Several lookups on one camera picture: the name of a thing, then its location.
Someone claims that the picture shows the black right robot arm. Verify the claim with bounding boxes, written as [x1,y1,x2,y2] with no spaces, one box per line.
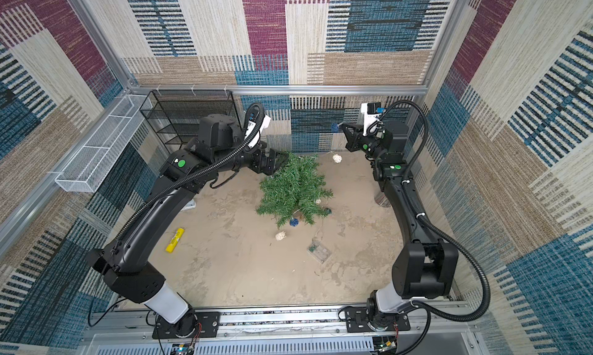
[340,123,459,327]

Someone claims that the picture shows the yellow marker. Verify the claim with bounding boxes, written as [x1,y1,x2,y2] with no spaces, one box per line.
[165,228,185,253]

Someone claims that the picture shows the white wire wall basket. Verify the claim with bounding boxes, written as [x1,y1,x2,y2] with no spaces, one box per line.
[55,95,145,193]

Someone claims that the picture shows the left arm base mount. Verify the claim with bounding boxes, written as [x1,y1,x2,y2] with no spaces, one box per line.
[152,312,221,340]

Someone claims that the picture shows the small green christmas tree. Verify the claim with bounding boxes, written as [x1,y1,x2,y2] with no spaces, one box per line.
[255,152,334,229]

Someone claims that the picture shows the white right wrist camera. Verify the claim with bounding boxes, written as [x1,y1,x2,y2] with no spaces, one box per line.
[360,102,385,136]

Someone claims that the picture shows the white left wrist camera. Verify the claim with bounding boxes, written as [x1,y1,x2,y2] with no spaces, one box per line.
[245,115,271,149]

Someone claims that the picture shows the black mesh shelf rack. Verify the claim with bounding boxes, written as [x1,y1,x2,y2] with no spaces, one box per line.
[140,90,242,153]

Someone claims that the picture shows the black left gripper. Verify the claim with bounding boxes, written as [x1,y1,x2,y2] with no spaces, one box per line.
[214,138,291,177]

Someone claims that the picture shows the clear battery box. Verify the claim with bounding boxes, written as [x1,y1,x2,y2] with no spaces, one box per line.
[307,239,331,264]

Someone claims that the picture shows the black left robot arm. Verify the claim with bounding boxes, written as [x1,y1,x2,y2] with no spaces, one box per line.
[86,103,278,327]

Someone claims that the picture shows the clear cup of pens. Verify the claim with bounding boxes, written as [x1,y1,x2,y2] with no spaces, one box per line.
[375,191,391,208]

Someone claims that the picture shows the black right corrugated cable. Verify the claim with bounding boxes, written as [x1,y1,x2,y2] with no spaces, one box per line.
[379,99,491,323]

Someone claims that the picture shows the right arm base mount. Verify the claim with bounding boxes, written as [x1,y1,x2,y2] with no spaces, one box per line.
[338,306,411,333]

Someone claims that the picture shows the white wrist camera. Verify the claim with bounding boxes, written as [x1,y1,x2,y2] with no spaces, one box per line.
[360,102,385,136]
[245,115,271,149]

